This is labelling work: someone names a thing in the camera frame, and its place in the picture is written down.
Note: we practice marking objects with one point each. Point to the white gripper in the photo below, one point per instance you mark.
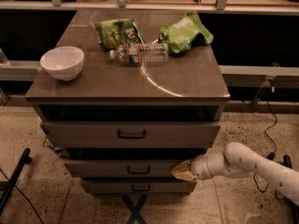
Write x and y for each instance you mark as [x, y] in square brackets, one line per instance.
[198, 168]

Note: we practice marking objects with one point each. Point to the grey drawer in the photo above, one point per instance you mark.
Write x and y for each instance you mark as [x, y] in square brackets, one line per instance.
[120, 168]
[136, 185]
[131, 134]

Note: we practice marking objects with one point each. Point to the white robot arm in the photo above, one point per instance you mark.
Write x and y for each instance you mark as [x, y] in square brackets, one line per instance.
[236, 161]

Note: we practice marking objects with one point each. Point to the grey bottom drawer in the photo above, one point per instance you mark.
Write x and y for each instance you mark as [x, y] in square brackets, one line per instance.
[136, 185]

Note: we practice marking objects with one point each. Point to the grey drawer cabinet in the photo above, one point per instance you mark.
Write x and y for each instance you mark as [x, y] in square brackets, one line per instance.
[188, 87]

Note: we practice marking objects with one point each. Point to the grey top drawer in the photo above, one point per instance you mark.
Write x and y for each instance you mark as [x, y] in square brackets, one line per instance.
[131, 134]

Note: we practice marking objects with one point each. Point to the black stand leg right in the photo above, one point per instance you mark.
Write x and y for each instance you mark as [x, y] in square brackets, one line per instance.
[290, 187]

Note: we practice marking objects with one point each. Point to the black stand leg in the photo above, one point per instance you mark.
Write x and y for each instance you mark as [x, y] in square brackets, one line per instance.
[290, 187]
[8, 186]

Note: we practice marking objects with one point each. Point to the clear plastic water bottle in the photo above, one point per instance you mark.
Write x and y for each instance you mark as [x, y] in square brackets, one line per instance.
[135, 54]

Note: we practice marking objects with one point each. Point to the green chip bag right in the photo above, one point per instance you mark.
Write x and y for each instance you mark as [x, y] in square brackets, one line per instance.
[182, 33]

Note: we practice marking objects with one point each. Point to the green chip bag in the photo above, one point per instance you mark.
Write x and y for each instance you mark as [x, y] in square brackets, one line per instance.
[182, 33]
[113, 33]

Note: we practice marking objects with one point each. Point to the green chip bag left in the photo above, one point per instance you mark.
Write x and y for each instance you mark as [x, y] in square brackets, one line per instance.
[113, 33]

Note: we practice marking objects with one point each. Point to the black stand leg left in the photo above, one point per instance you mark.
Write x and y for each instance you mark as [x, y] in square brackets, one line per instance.
[8, 186]

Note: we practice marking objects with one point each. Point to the white ceramic bowl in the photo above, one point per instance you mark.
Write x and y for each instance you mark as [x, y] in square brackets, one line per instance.
[64, 63]

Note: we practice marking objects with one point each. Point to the metal railing frame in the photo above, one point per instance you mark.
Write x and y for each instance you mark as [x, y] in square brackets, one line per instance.
[149, 3]

